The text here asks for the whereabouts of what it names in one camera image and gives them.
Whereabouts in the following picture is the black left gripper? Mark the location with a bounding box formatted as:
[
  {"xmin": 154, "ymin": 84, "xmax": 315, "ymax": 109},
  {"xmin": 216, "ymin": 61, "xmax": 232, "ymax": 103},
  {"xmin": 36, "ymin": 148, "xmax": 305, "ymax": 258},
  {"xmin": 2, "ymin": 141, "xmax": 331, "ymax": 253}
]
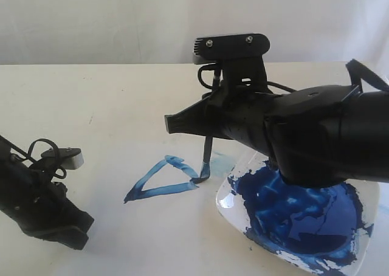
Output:
[{"xmin": 1, "ymin": 137, "xmax": 94, "ymax": 250}]

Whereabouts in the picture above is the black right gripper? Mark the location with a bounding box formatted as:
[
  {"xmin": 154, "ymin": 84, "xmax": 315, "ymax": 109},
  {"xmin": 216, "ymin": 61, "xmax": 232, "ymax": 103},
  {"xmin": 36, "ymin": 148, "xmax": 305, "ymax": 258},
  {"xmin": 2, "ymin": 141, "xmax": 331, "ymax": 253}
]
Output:
[{"xmin": 164, "ymin": 89, "xmax": 285, "ymax": 154}]

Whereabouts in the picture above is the black paintbrush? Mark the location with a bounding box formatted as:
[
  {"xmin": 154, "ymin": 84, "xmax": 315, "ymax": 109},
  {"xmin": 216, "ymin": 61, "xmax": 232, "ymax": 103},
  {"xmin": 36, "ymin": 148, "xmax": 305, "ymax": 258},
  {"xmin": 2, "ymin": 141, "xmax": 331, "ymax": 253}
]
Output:
[{"xmin": 190, "ymin": 64, "xmax": 221, "ymax": 185}]

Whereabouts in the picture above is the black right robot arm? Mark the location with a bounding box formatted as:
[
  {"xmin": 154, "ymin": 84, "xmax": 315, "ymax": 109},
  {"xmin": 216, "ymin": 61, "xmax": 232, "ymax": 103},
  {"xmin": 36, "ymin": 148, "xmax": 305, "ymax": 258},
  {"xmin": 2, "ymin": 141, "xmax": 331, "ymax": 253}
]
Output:
[{"xmin": 165, "ymin": 85, "xmax": 388, "ymax": 188}]

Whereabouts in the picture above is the white square paint plate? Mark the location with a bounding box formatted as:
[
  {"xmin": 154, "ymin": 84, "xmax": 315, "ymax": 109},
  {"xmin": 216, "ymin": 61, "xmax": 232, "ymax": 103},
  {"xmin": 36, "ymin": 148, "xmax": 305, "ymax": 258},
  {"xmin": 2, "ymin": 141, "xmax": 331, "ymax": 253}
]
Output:
[{"xmin": 216, "ymin": 152, "xmax": 380, "ymax": 275}]

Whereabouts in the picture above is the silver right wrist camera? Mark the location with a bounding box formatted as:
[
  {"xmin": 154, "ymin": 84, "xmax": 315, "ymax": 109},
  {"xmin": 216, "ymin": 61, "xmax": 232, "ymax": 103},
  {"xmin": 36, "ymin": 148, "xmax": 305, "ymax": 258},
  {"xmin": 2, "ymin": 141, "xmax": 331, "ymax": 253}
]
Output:
[{"xmin": 193, "ymin": 33, "xmax": 271, "ymax": 93}]

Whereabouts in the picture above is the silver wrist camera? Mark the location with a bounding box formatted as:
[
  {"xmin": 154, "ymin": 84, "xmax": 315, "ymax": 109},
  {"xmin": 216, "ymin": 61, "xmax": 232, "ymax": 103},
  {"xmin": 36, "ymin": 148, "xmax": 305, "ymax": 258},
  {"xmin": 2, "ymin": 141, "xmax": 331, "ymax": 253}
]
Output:
[
  {"xmin": 193, "ymin": 33, "xmax": 271, "ymax": 93},
  {"xmin": 41, "ymin": 148, "xmax": 84, "ymax": 170}
]

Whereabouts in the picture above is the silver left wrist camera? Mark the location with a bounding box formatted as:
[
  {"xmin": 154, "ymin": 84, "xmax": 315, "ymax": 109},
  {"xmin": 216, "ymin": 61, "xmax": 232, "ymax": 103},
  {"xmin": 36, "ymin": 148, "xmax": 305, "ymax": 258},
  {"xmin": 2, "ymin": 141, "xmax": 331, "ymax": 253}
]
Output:
[{"xmin": 41, "ymin": 148, "xmax": 84, "ymax": 170}]

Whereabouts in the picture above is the black left camera cable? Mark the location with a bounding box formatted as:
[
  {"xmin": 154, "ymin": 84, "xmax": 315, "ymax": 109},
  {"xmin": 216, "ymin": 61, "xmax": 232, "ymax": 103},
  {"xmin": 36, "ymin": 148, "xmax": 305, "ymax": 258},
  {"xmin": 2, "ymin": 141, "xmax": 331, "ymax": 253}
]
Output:
[{"xmin": 9, "ymin": 139, "xmax": 67, "ymax": 181}]

